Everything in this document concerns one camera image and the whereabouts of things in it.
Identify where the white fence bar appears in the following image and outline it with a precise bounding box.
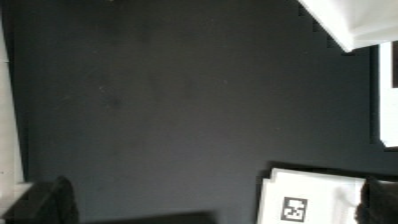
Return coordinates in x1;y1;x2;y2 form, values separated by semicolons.
297;0;398;52
0;24;32;216

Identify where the white marker sheet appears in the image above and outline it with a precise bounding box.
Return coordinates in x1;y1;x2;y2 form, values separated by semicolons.
379;42;398;148

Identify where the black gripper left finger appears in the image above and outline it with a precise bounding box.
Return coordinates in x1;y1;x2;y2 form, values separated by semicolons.
2;176;80;224

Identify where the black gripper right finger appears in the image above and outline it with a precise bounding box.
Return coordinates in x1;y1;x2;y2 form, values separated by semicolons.
355;177;398;224

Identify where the white cabinet door panel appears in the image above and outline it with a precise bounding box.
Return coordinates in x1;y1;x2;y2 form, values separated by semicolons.
256;168;364;224

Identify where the white right fence bar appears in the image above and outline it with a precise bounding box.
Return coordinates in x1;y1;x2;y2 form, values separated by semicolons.
297;0;398;52

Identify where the white front fence bar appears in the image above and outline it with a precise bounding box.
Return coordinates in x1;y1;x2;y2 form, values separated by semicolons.
0;24;32;216

